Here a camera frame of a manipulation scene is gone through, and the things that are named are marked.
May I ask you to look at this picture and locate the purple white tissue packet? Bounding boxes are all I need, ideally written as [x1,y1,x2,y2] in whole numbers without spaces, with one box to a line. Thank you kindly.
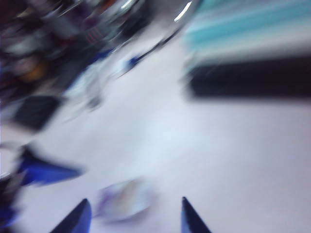
[93,178,157,223]

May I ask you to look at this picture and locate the light grey cable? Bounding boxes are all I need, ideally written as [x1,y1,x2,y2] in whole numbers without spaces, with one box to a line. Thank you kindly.
[173,1,193,23]

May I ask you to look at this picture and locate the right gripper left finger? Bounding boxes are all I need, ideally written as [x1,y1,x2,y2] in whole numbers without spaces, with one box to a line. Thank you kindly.
[50,198,93,233]

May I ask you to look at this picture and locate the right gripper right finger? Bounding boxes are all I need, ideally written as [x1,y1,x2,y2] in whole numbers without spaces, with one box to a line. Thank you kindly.
[180,196,212,233]

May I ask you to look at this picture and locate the teal book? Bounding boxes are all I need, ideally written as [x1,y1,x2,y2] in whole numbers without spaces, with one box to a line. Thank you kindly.
[184,0,311,49]

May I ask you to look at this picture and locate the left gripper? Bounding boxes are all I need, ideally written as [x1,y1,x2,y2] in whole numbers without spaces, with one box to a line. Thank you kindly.
[0,144,87,230]

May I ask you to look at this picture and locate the black cable with blue plug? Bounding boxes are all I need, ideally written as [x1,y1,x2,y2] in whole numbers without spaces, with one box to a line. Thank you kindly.
[116,31,186,79]

